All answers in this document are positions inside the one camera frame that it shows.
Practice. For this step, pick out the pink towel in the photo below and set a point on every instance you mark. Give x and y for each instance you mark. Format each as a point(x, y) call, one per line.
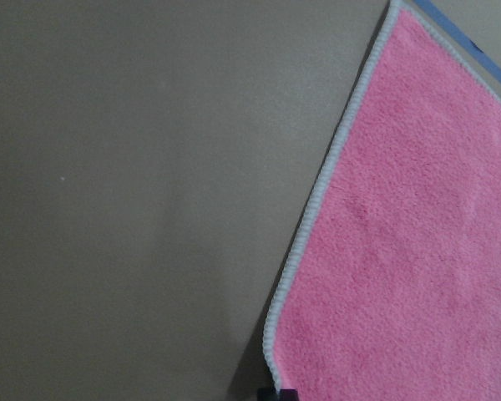
point(392, 287)

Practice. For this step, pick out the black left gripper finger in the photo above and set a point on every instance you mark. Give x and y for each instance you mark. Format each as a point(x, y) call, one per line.
point(271, 394)

